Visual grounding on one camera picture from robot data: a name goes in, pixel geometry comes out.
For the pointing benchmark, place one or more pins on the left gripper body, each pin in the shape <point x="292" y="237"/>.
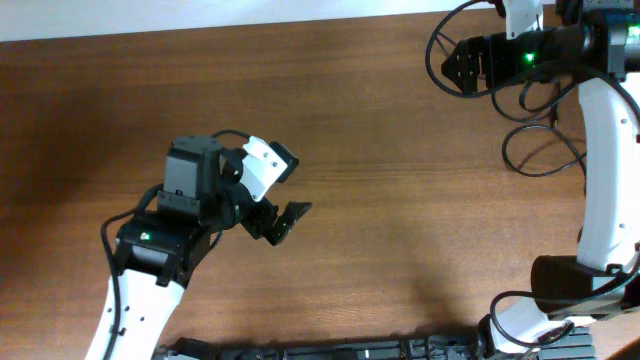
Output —
<point x="267" y="223"/>

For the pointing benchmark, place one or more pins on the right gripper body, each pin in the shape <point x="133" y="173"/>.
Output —
<point x="505" y="61"/>

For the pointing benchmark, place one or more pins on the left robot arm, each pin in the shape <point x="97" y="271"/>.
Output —
<point x="153" y="249"/>

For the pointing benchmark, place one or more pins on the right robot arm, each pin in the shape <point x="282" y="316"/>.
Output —
<point x="595" y="53"/>

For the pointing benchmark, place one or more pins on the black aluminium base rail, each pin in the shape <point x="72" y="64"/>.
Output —
<point x="375" y="347"/>

